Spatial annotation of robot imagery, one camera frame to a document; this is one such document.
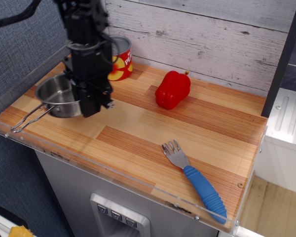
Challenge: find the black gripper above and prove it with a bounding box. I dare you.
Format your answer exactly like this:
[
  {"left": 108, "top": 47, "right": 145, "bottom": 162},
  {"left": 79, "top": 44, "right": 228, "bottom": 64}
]
[{"left": 64, "top": 34, "right": 114, "bottom": 118}]

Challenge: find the small steel pot with handle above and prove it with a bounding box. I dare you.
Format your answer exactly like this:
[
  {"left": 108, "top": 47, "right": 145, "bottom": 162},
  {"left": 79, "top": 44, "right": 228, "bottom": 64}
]
[{"left": 11, "top": 73, "right": 82, "bottom": 133}]

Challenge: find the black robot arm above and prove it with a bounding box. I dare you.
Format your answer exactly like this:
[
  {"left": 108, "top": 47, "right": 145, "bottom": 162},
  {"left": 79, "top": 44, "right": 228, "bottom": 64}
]
[{"left": 56, "top": 0, "right": 113, "bottom": 118}]

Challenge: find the red toy bell pepper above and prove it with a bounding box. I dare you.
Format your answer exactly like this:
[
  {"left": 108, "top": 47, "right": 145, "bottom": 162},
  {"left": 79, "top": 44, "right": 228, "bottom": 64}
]
[{"left": 155, "top": 71, "right": 191, "bottom": 110}]

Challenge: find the red yellow peaches can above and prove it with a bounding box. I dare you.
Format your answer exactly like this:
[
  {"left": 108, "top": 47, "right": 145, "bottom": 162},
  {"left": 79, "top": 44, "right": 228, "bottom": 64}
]
[{"left": 108, "top": 35, "right": 133, "bottom": 81}]

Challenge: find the clear acrylic table guard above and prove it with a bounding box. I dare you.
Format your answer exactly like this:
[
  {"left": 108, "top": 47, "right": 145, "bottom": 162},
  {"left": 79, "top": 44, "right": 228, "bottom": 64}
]
[{"left": 0, "top": 111, "right": 266, "bottom": 231}]

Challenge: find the grey toy fridge cabinet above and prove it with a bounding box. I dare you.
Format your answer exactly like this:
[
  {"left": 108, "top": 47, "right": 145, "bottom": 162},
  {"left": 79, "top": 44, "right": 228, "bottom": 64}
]
[{"left": 36, "top": 152, "right": 219, "bottom": 237}]

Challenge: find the yellow object bottom left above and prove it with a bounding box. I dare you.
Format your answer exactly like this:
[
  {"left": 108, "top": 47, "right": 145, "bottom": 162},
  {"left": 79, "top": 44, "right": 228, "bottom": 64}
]
[{"left": 8, "top": 226, "right": 34, "bottom": 237}]

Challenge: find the white toy sink unit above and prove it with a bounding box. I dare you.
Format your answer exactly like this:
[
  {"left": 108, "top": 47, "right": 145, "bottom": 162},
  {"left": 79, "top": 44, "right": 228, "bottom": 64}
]
[{"left": 254, "top": 88, "right": 296, "bottom": 192}]

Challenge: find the black braided cable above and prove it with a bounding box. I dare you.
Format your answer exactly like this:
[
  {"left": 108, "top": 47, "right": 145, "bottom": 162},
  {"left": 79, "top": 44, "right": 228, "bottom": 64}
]
[{"left": 0, "top": 0, "right": 41, "bottom": 30}]

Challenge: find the fork with blue handle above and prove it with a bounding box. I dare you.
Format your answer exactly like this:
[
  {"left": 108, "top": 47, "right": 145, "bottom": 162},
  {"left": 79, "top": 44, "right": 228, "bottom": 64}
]
[{"left": 161, "top": 140, "right": 227, "bottom": 225}]

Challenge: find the dark grey right post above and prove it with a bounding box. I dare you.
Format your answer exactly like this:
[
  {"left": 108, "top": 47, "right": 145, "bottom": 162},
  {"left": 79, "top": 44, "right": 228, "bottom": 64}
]
[{"left": 261, "top": 12, "right": 296, "bottom": 118}]

